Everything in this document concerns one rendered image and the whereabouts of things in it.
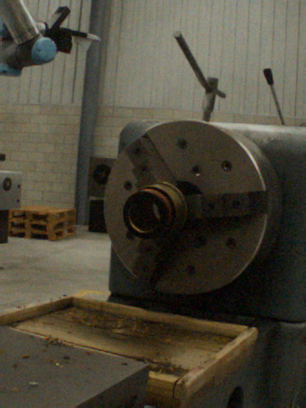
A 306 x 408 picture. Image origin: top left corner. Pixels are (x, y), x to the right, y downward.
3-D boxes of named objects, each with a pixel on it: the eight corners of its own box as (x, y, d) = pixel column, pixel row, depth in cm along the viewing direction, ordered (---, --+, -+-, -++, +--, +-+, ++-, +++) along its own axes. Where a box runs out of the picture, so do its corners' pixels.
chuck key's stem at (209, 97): (198, 137, 106) (209, 77, 104) (209, 139, 105) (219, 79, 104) (195, 137, 104) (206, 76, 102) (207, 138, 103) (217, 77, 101)
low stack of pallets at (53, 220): (30, 229, 992) (31, 204, 990) (76, 234, 979) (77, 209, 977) (2, 236, 869) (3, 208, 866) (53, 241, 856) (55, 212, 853)
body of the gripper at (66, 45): (57, 54, 185) (29, 46, 176) (62, 29, 184) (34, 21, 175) (72, 54, 180) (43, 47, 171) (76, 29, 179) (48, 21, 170)
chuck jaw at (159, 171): (168, 199, 106) (136, 147, 109) (188, 185, 104) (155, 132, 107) (140, 200, 96) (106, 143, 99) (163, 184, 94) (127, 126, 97)
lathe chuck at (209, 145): (114, 266, 118) (140, 114, 115) (260, 306, 104) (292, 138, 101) (91, 270, 110) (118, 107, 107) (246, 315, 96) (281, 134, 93)
